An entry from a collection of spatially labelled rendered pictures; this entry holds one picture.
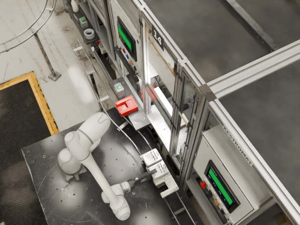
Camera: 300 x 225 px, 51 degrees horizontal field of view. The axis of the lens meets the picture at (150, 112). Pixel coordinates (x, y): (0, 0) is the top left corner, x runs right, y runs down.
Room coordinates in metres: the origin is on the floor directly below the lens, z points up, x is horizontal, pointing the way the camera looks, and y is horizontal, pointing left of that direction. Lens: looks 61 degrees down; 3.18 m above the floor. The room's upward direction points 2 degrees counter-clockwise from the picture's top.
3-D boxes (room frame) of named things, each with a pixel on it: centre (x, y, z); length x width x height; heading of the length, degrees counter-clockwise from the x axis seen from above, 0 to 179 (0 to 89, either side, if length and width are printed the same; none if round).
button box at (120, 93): (1.47, 0.24, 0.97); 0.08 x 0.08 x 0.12; 27
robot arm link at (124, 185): (0.66, 0.20, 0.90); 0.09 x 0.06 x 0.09; 25
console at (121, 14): (1.51, 0.04, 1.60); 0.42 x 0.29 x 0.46; 27
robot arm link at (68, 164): (0.91, 0.65, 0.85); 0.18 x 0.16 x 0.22; 139
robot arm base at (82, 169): (0.89, 0.65, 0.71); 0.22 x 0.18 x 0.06; 27
